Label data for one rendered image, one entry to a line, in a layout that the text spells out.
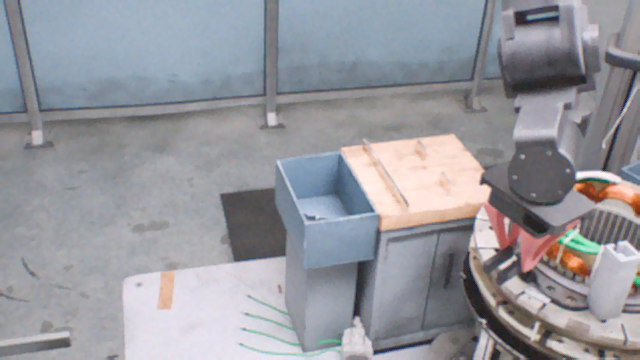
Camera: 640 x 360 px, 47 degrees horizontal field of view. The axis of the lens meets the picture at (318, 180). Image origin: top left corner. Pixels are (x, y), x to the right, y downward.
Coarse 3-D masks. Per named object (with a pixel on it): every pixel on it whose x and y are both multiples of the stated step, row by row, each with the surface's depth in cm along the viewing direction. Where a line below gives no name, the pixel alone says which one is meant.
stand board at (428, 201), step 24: (384, 144) 117; (408, 144) 118; (432, 144) 118; (456, 144) 118; (360, 168) 111; (408, 168) 112; (432, 168) 112; (456, 168) 113; (480, 168) 113; (384, 192) 106; (408, 192) 107; (432, 192) 107; (456, 192) 107; (480, 192) 107; (384, 216) 101; (408, 216) 102; (432, 216) 104; (456, 216) 105
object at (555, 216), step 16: (480, 176) 76; (496, 176) 76; (512, 192) 73; (576, 192) 74; (528, 208) 71; (544, 208) 72; (560, 208) 72; (576, 208) 72; (592, 208) 72; (544, 224) 70; (560, 224) 70
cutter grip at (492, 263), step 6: (510, 246) 80; (498, 252) 79; (504, 252) 79; (510, 252) 79; (492, 258) 79; (498, 258) 79; (504, 258) 79; (510, 258) 80; (486, 264) 78; (492, 264) 78; (498, 264) 79; (486, 270) 79; (492, 270) 79
